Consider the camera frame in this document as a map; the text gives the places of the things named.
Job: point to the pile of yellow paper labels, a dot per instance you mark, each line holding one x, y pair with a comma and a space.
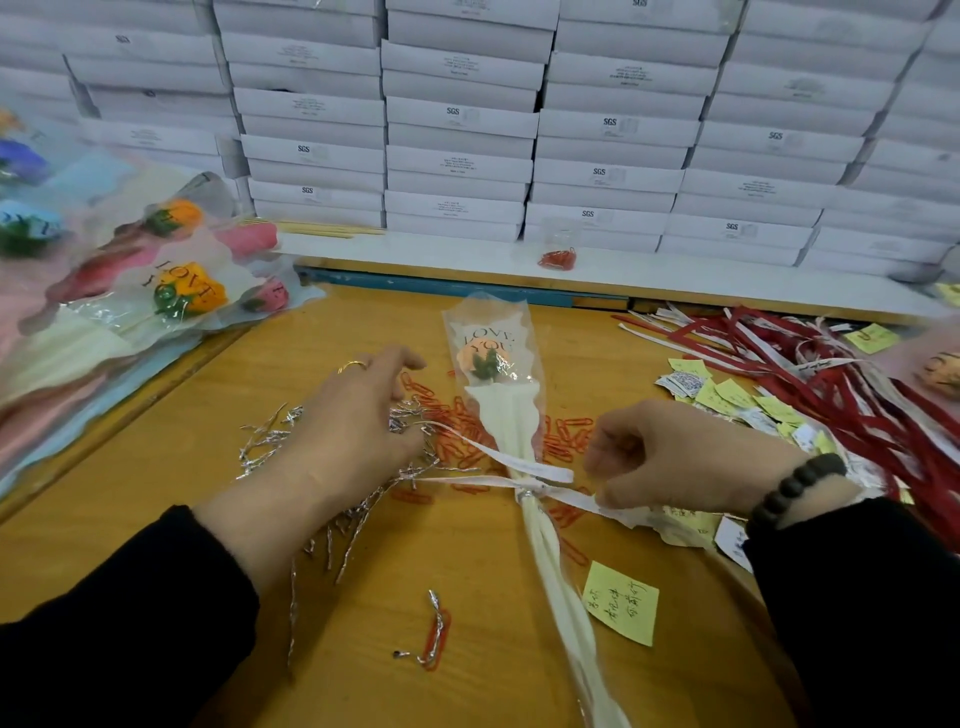
750, 409

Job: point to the person's left hand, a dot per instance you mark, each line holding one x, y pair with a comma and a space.
345, 442

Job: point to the person's right thumb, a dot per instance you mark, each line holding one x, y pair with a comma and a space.
621, 498

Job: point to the person's right hand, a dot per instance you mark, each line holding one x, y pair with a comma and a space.
690, 457

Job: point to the wrapped orange rose cream paper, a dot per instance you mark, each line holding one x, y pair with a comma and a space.
510, 420

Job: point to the wall of white cardboard boxes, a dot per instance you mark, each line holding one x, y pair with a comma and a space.
480, 112

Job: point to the handwritten yellow sticky note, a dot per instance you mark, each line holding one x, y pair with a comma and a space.
621, 604

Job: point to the single red clip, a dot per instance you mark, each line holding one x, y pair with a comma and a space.
437, 639

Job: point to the pile of red paper clips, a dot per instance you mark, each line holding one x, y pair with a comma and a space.
454, 442

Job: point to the bent silver tie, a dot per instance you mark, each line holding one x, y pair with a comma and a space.
433, 622

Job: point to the white shelf board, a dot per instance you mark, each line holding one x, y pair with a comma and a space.
660, 274

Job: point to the bundle of wooden sticks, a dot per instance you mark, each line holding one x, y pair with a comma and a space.
315, 227

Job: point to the pile of red white ribbons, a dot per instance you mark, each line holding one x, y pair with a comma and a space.
847, 397

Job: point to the person's right forearm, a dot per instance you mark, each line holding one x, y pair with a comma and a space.
862, 600

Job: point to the small bag of red clips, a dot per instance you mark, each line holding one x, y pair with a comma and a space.
558, 259

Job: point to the person's left forearm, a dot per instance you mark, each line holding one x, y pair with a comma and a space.
150, 622

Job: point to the person's left fingers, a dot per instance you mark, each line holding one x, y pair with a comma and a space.
386, 361

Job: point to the white printed ribbon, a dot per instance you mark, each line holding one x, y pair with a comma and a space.
517, 468

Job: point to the heap of wrapped flowers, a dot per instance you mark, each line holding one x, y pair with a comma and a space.
112, 300

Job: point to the pile of silver twist ties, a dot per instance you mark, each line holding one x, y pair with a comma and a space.
360, 517

